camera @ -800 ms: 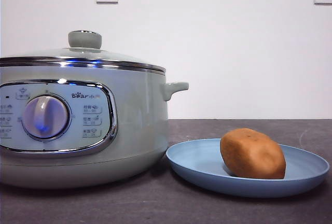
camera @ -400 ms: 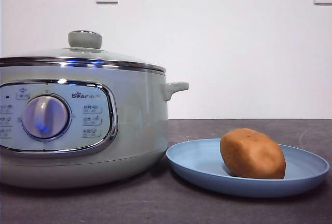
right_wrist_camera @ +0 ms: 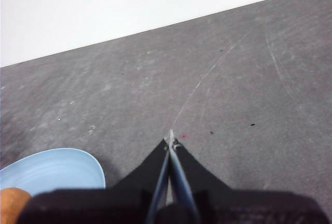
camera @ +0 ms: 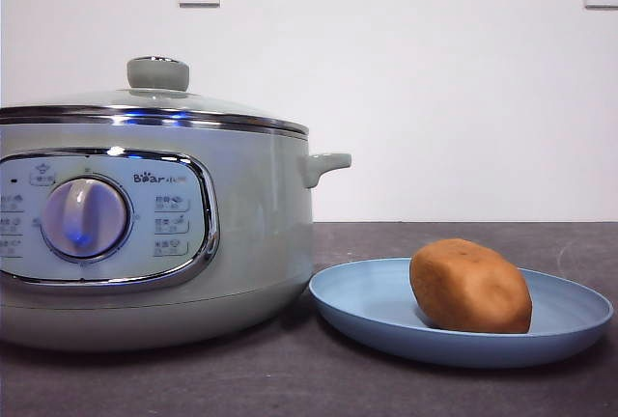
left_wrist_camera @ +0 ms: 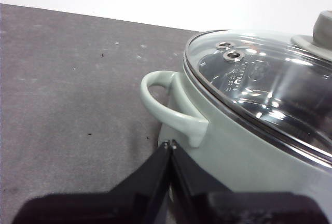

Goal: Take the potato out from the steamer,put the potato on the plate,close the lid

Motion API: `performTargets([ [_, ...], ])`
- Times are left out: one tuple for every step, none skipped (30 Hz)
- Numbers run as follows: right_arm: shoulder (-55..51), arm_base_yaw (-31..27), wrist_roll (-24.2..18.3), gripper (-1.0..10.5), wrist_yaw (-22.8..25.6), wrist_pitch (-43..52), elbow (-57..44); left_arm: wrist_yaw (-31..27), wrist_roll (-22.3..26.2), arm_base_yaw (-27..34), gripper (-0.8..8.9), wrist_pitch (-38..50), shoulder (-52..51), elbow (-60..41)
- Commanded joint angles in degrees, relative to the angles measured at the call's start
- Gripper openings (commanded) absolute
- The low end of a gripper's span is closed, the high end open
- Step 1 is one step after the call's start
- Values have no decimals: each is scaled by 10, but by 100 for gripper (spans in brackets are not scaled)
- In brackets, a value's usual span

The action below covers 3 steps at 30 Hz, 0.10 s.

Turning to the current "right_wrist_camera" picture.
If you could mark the blue round plate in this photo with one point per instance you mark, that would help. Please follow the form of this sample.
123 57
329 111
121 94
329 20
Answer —
57 169

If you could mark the brown potato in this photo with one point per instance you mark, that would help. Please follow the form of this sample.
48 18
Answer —
11 203

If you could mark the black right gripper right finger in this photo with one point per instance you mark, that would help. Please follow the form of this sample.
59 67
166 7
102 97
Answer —
194 174

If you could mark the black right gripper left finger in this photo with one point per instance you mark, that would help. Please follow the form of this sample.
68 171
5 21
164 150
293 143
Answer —
147 174

